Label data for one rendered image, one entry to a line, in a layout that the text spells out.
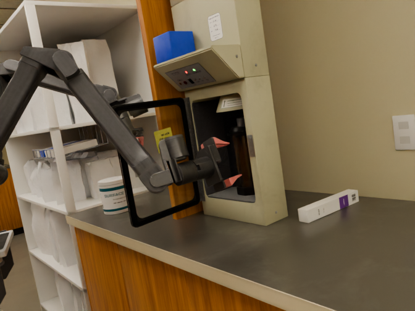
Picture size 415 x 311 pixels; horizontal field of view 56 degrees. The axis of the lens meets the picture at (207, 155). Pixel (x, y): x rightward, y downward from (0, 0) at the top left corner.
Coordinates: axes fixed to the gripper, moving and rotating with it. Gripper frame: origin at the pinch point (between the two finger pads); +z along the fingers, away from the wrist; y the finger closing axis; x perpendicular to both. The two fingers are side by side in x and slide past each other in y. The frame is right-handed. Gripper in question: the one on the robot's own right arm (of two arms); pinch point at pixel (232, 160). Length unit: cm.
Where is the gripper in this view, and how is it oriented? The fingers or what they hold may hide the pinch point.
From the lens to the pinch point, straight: 111.9
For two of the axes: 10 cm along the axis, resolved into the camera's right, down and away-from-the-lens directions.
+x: -5.3, 3.2, 7.8
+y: -3.4, -9.3, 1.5
